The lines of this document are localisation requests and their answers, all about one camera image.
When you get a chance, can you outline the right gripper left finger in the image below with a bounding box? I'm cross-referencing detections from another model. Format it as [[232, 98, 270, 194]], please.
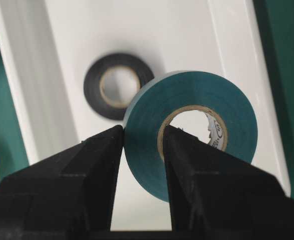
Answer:
[[0, 125, 123, 240]]

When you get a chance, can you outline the white plastic case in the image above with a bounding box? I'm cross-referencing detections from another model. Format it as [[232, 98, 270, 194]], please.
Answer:
[[0, 0, 291, 232]]

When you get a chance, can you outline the green tape roll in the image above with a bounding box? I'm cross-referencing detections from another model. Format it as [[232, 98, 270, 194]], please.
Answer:
[[123, 71, 258, 202]]

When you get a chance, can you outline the green table cloth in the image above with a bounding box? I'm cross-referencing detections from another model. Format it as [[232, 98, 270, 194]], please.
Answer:
[[0, 0, 294, 198]]

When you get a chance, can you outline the black tape roll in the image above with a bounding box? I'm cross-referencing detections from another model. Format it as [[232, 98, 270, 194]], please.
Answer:
[[83, 52, 154, 121]]

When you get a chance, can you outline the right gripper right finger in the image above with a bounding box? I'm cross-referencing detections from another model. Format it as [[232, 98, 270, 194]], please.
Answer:
[[163, 126, 294, 240]]

